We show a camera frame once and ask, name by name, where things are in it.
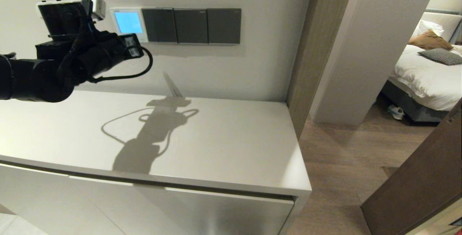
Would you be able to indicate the white black wrist camera box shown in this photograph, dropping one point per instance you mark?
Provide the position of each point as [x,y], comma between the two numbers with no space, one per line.
[65,14]

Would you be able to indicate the white wall thermostat panel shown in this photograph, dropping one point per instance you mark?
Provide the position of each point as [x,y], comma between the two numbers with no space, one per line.
[128,22]

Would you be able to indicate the checkered grey pillow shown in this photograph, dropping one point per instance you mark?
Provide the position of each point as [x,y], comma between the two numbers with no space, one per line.
[442,56]

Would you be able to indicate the padded bed headboard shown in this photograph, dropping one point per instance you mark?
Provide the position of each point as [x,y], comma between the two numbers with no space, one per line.
[447,23]

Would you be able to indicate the brown wooden door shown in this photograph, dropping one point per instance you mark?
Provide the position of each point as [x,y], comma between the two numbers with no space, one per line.
[422,191]

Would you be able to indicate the white pillow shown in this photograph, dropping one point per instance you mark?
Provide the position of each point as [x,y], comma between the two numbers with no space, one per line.
[431,27]

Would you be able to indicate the bed with white sheets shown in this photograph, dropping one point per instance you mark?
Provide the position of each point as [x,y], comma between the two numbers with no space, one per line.
[426,79]

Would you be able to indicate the wooden door frame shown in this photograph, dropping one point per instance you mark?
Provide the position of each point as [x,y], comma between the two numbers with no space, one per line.
[317,47]

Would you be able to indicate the dark grey triple rocker switch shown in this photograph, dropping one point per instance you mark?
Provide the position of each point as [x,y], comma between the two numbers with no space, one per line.
[160,25]

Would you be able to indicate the dark grey bed base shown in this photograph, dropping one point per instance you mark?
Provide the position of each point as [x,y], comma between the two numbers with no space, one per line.
[415,108]

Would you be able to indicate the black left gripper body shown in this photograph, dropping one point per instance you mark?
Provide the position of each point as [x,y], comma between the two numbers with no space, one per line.
[131,45]

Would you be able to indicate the beige cabinet door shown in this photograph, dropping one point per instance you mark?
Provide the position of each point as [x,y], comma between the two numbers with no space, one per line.
[216,215]
[43,199]

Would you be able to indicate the white slippers on floor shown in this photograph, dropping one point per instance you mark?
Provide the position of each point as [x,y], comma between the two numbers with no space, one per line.
[396,112]

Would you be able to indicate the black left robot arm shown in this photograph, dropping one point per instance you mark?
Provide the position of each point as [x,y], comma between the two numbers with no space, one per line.
[36,79]

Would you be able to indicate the brown pillow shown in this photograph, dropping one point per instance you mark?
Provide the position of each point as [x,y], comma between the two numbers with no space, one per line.
[429,41]

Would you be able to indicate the beige cabinet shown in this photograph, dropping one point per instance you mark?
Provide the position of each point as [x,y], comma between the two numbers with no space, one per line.
[223,144]

